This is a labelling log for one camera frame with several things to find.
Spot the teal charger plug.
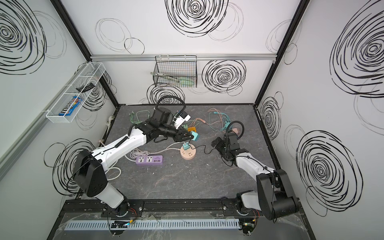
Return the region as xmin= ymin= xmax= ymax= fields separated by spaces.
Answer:
xmin=183 ymin=142 xmax=191 ymax=150

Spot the purple power strip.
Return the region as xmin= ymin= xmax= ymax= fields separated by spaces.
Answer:
xmin=136 ymin=155 xmax=163 ymax=166

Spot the pink round power strip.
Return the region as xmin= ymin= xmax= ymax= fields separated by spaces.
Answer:
xmin=180 ymin=145 xmax=197 ymax=160

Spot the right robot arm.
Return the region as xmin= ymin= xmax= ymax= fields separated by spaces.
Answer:
xmin=211 ymin=132 xmax=300 ymax=220

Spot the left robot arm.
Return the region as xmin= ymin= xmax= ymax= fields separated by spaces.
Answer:
xmin=73 ymin=107 xmax=194 ymax=216

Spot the pink charger plug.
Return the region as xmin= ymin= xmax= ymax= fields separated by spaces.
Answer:
xmin=232 ymin=128 xmax=240 ymax=135

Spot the green item in basket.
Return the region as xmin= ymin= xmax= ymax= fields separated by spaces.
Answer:
xmin=178 ymin=77 xmax=196 ymax=87

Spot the black remote control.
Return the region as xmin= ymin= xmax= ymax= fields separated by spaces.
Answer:
xmin=76 ymin=83 xmax=95 ymax=93

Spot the blue candy pack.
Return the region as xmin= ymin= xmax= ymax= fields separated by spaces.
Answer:
xmin=59 ymin=96 xmax=83 ymax=117

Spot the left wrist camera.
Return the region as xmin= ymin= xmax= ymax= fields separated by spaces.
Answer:
xmin=174 ymin=112 xmax=191 ymax=129

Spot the pink multi-head USB cable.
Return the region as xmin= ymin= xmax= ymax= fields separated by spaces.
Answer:
xmin=188 ymin=117 xmax=206 ymax=128

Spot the black cable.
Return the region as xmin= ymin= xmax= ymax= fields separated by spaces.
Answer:
xmin=190 ymin=144 xmax=215 ymax=154

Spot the white USB cable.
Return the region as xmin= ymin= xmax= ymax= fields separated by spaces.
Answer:
xmin=129 ymin=148 xmax=151 ymax=160

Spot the white power cable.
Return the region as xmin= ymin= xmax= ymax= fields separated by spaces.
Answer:
xmin=95 ymin=140 xmax=181 ymax=182

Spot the black wire basket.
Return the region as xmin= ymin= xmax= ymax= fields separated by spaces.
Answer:
xmin=151 ymin=55 xmax=198 ymax=88

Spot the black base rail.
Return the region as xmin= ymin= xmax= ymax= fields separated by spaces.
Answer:
xmin=59 ymin=198 xmax=264 ymax=219

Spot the grey cable duct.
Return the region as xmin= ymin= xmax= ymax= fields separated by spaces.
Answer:
xmin=64 ymin=219 xmax=241 ymax=231

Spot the white wire shelf basket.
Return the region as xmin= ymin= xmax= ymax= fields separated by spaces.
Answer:
xmin=46 ymin=62 xmax=106 ymax=124

